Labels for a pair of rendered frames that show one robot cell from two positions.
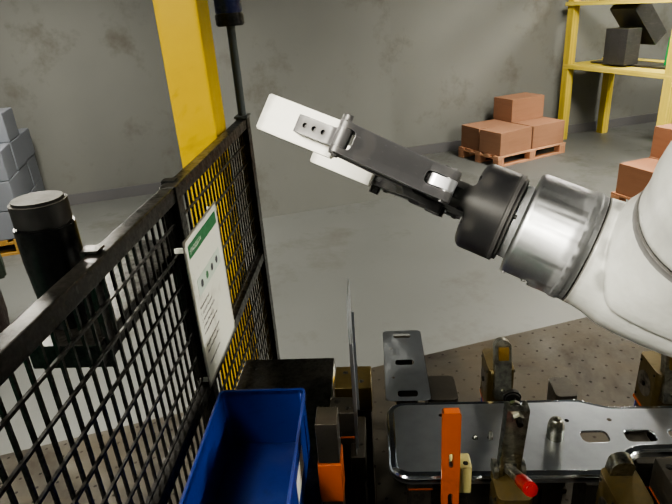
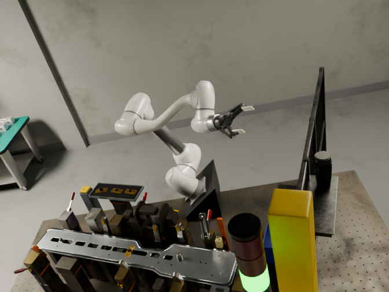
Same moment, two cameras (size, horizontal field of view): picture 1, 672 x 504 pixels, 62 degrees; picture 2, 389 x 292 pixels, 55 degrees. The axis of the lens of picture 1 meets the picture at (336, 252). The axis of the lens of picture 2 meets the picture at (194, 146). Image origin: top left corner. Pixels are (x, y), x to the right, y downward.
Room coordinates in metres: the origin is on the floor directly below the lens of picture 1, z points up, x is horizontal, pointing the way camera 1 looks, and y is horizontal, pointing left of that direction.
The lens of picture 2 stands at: (2.09, 0.40, 2.68)
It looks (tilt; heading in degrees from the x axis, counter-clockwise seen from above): 33 degrees down; 204
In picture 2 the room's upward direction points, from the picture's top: 15 degrees counter-clockwise
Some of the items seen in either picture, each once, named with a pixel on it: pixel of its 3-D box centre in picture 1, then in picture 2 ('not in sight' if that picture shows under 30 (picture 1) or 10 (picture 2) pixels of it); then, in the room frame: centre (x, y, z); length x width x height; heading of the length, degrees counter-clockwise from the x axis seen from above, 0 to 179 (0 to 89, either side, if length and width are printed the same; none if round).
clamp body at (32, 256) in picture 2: not in sight; (43, 276); (0.98, -1.35, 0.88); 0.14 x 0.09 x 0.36; 175
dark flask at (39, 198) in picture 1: (55, 261); (323, 170); (0.70, 0.38, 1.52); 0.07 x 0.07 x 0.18
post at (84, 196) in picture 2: not in sight; (96, 212); (0.46, -1.21, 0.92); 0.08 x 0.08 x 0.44; 85
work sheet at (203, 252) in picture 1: (208, 291); not in sight; (1.01, 0.26, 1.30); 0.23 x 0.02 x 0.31; 175
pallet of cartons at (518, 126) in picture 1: (512, 127); not in sight; (6.68, -2.22, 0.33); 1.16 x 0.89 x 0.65; 105
